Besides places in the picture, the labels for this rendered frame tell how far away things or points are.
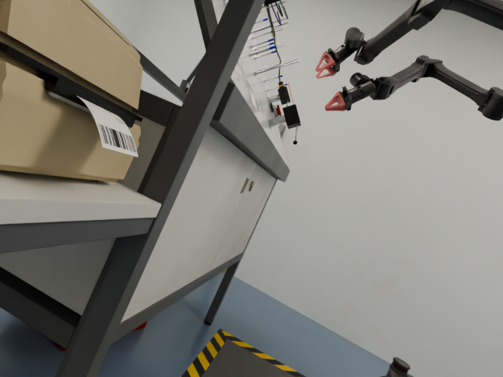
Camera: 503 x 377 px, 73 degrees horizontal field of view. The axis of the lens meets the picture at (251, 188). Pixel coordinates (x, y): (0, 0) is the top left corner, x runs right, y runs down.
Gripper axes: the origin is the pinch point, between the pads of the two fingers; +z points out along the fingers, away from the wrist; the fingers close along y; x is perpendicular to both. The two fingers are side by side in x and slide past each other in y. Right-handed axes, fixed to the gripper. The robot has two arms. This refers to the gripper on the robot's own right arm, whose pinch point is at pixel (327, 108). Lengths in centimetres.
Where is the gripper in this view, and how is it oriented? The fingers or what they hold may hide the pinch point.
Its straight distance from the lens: 145.7
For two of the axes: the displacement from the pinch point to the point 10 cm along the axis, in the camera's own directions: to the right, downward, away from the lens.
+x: 3.7, 8.8, -3.1
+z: -9.1, 4.1, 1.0
